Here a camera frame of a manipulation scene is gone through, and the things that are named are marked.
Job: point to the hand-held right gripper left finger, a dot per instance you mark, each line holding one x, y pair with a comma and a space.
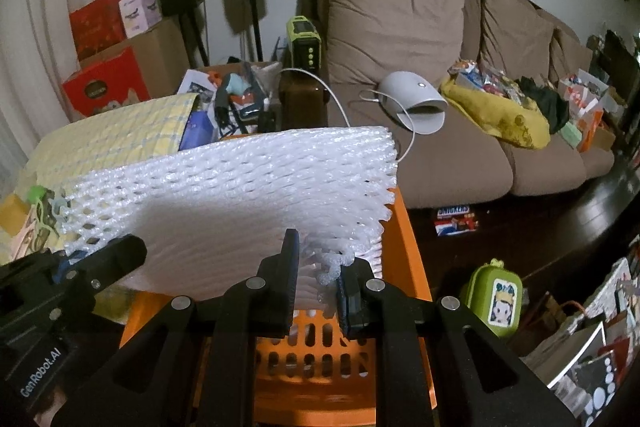
287, 287

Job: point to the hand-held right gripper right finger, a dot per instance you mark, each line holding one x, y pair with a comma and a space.
350, 307

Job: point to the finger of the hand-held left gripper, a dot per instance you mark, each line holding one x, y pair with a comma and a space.
62, 267
110, 262

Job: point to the pale green plastic stick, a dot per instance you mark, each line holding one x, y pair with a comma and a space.
52, 209

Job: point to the orange plastic basket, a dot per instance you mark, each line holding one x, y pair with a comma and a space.
405, 257

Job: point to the green oval clip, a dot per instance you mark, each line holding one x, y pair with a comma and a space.
37, 193

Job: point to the white foam net sheet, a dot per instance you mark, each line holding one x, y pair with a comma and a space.
225, 197

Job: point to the red blue snack box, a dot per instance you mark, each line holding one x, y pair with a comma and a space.
455, 222

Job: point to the yellow checked tablecloth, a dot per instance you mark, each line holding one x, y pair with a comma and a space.
115, 127

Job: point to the green cartoon case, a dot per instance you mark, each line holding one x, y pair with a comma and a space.
492, 302

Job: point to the purple package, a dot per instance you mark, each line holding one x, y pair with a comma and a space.
200, 132

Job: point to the brown sofa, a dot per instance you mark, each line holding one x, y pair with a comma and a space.
450, 167

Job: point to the red gift box oval label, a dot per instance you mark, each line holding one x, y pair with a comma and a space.
105, 82

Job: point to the dark wooden sofa armrest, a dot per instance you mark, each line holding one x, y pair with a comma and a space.
302, 102

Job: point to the cardboard box of clutter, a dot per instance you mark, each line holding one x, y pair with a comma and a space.
235, 92

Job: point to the brown cardboard box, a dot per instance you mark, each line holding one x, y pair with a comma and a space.
160, 52

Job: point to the white dome lamp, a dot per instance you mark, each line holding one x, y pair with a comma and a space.
410, 94

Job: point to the white curtain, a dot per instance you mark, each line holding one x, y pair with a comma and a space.
50, 32

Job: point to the red gift box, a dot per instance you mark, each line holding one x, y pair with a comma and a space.
95, 24

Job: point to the yellow cloth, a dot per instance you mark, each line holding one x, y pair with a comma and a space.
500, 122

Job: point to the black speaker stand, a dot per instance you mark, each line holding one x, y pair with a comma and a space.
192, 37
257, 27

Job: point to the green black power station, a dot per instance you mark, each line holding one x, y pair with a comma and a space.
304, 42

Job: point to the white tissue box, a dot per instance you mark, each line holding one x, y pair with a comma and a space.
140, 9

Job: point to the black white dotted box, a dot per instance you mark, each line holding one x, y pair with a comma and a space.
595, 382

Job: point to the pile of snack packets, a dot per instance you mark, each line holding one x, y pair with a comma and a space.
485, 79

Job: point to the dark garment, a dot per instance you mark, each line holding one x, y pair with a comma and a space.
547, 102

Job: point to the large brown sofa cushion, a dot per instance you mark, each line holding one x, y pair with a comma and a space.
395, 12

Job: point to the white orange paper bags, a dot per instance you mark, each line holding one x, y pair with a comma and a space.
585, 107

